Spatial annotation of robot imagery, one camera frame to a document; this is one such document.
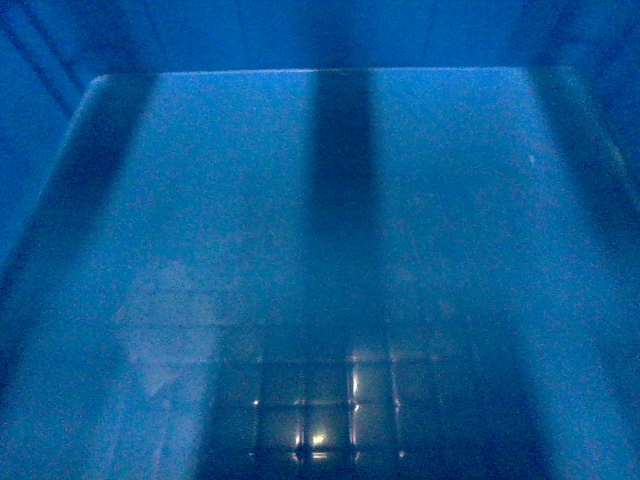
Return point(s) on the large blue plastic crate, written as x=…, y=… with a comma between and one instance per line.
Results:
x=319, y=239

